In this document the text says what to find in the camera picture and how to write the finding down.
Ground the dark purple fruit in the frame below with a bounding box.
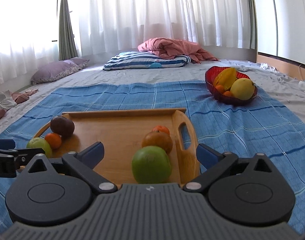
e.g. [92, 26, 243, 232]
[50, 116, 75, 138]

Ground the orange mandarin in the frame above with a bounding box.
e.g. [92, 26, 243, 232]
[152, 125, 170, 135]

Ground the green apple left side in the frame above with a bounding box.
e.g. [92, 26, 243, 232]
[26, 137, 53, 158]

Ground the green apple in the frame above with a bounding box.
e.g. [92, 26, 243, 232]
[131, 146, 172, 184]
[26, 137, 53, 158]

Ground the small orange tangerine left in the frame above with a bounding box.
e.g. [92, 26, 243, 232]
[44, 133, 62, 150]

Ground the pile of clothes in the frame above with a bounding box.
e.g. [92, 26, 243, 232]
[0, 89, 39, 119]

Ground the blue checkered blanket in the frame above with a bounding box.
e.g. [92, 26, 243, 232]
[0, 81, 305, 233]

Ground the purple pillow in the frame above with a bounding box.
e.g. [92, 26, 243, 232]
[30, 57, 89, 85]

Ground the wooden serving tray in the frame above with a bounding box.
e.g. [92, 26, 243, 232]
[33, 107, 201, 188]

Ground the small orange in bowl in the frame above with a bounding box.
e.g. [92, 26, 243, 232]
[215, 85, 225, 94]
[223, 90, 233, 97]

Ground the yellow mango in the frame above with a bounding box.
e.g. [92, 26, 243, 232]
[230, 78, 255, 101]

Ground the green apple right side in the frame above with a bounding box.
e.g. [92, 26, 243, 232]
[131, 146, 172, 184]

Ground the large orange fruit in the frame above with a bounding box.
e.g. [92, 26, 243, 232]
[142, 131, 173, 154]

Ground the white bed sheet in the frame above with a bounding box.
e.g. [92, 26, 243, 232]
[0, 60, 305, 134]

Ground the grey green drape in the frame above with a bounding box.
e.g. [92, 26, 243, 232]
[59, 0, 78, 60]

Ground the yellow starfruit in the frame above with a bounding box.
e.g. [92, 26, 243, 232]
[213, 67, 237, 90]

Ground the red glass fruit bowl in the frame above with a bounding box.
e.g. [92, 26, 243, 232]
[205, 66, 258, 106]

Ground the blue white striped pillow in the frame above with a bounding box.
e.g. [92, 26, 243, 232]
[103, 51, 191, 70]

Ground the white sheer curtain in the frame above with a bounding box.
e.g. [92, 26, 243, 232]
[0, 0, 257, 85]

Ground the pink crumpled blanket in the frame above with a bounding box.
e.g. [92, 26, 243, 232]
[137, 37, 219, 63]

